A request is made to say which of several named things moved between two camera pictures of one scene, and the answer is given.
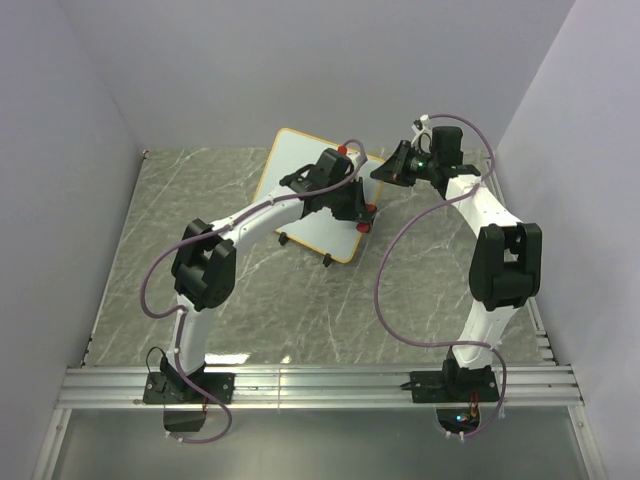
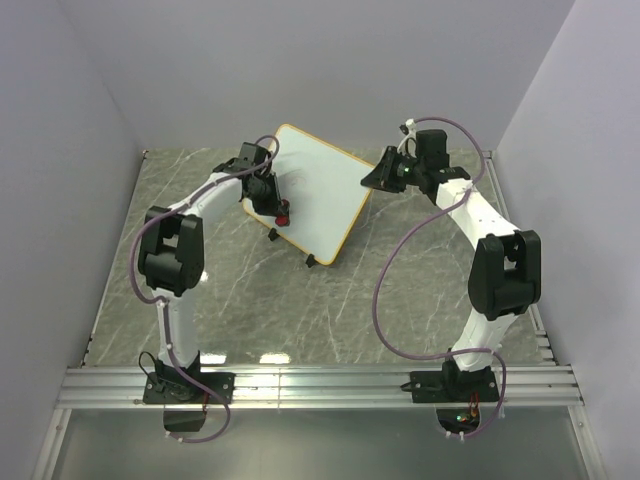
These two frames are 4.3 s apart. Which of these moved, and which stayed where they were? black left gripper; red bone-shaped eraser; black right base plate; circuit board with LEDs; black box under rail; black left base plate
Moved: red bone-shaped eraser; black left gripper
Stayed: circuit board with LEDs; black box under rail; black left base plate; black right base plate
